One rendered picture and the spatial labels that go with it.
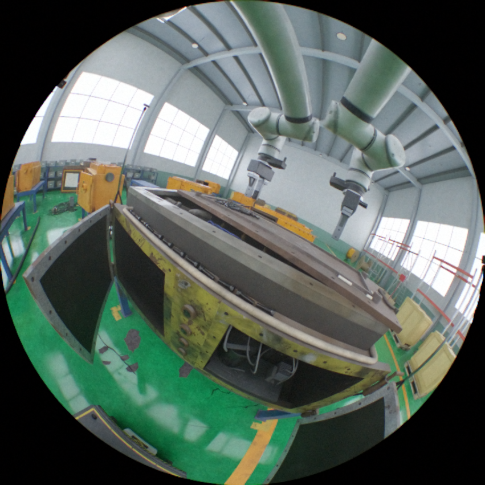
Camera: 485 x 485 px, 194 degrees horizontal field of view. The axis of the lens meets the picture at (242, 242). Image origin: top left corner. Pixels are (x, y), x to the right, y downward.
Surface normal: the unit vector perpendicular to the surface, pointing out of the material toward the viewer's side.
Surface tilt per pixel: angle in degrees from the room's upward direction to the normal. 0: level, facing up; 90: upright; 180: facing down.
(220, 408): 0
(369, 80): 142
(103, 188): 90
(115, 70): 90
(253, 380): 0
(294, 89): 148
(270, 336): 90
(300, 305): 90
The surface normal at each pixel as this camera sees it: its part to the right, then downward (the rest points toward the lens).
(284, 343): -0.40, 0.18
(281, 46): -0.07, 0.99
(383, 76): -0.49, 0.86
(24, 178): 0.85, 0.44
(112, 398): 0.35, -0.88
